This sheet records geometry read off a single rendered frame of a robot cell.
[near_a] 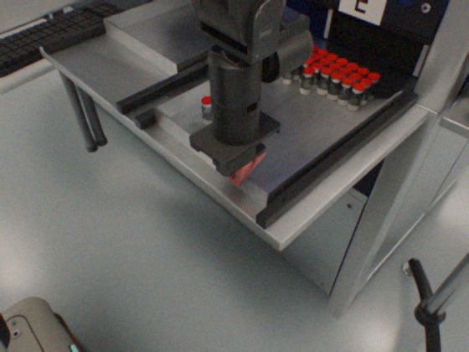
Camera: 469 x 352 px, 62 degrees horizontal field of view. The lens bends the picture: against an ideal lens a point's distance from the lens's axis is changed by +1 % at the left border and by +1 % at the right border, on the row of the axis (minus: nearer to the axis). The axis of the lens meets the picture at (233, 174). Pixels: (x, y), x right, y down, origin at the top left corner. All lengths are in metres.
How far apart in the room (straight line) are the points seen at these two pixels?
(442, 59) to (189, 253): 1.12
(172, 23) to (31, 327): 0.87
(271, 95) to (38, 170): 1.48
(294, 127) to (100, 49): 0.47
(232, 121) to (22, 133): 1.90
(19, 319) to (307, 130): 0.92
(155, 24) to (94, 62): 0.19
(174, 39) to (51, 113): 1.51
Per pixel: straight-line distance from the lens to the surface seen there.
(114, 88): 0.79
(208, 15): 0.38
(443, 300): 1.32
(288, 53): 0.44
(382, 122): 0.68
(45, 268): 1.66
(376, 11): 0.76
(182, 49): 0.88
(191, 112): 0.69
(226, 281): 1.47
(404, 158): 0.85
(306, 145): 0.64
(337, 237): 1.13
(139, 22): 1.01
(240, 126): 0.44
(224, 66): 0.40
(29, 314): 1.24
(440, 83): 0.75
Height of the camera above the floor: 1.30
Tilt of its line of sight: 47 degrees down
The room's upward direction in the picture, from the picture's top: straight up
